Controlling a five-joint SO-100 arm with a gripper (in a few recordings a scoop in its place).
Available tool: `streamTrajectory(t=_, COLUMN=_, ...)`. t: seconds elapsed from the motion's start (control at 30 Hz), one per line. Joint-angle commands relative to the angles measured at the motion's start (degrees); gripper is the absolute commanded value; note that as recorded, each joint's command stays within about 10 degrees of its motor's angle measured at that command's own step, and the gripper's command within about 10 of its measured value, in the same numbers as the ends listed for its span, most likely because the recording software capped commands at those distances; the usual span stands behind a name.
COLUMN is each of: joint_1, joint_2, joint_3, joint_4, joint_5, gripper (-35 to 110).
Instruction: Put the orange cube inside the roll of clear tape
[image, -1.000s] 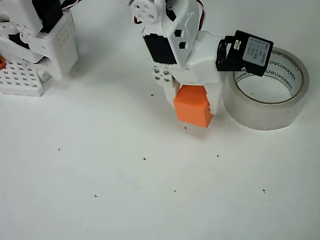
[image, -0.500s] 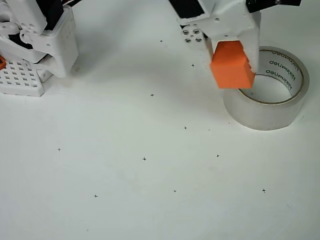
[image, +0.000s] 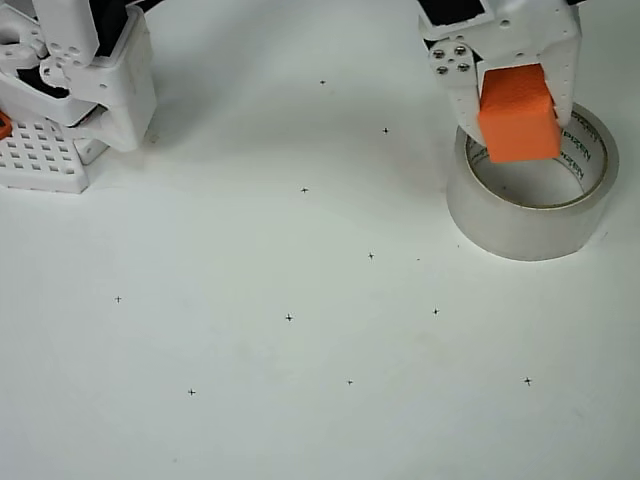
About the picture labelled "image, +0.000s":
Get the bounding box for orange foam cube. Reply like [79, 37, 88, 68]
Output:
[476, 63, 562, 164]

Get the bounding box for clear tape roll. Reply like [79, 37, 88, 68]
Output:
[446, 102, 621, 262]

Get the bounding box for white perforated base plate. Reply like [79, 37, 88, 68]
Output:
[0, 118, 91, 196]

